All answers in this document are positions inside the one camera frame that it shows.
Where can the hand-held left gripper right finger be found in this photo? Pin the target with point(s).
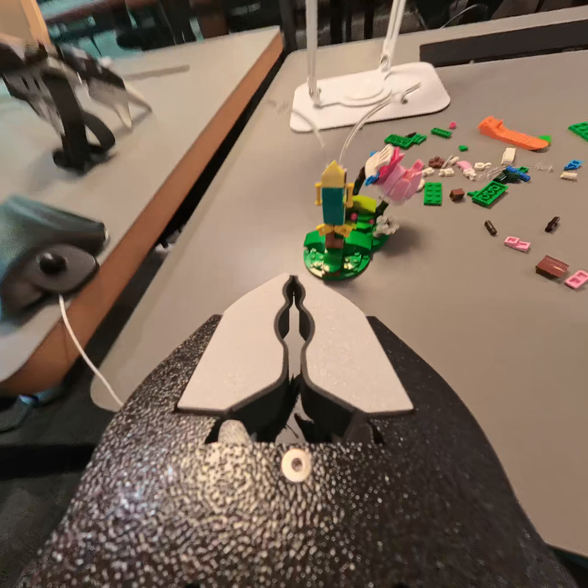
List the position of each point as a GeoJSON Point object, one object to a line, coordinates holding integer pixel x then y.
{"type": "Point", "coordinates": [353, 367]}

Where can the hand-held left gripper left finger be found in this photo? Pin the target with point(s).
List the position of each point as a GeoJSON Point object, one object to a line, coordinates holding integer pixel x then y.
{"type": "Point", "coordinates": [239, 358]}

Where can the toy brick flower model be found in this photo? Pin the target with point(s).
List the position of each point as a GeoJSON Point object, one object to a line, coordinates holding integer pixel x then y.
{"type": "Point", "coordinates": [333, 202]}

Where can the grey desk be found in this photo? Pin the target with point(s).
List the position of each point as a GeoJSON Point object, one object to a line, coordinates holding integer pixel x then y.
{"type": "Point", "coordinates": [459, 367]}

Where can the scattered loose toy bricks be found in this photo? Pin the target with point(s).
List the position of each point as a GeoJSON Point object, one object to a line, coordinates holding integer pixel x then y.
{"type": "Point", "coordinates": [432, 193]}

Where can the dark grey device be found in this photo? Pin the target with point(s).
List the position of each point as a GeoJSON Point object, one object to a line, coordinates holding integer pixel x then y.
{"type": "Point", "coordinates": [46, 225]}

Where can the wood-edged grey table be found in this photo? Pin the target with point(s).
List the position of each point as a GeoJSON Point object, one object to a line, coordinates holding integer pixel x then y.
{"type": "Point", "coordinates": [183, 115]}

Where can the wooden book stand white base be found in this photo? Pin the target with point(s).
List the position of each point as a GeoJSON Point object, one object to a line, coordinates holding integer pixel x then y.
{"type": "Point", "coordinates": [321, 115]}

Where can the orange brick separator tool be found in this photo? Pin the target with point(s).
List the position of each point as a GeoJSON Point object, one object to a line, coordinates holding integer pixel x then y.
{"type": "Point", "coordinates": [505, 133]}

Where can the black gripper on stand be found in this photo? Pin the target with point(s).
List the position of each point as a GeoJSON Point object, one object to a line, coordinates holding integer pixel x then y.
{"type": "Point", "coordinates": [69, 115]}

